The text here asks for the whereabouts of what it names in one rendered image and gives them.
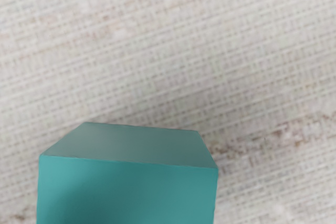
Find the teal cube block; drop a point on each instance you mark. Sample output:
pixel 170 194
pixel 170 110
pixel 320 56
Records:
pixel 131 182

